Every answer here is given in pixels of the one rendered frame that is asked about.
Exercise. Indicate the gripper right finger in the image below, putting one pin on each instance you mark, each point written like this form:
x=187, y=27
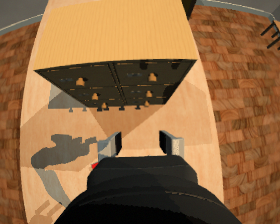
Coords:
x=170, y=144

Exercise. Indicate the dark brown wooden drawer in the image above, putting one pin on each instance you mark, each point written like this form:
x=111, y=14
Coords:
x=137, y=72
x=105, y=102
x=95, y=92
x=146, y=102
x=93, y=75
x=147, y=90

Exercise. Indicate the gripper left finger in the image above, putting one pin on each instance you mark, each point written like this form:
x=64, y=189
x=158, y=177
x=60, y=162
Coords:
x=109, y=147

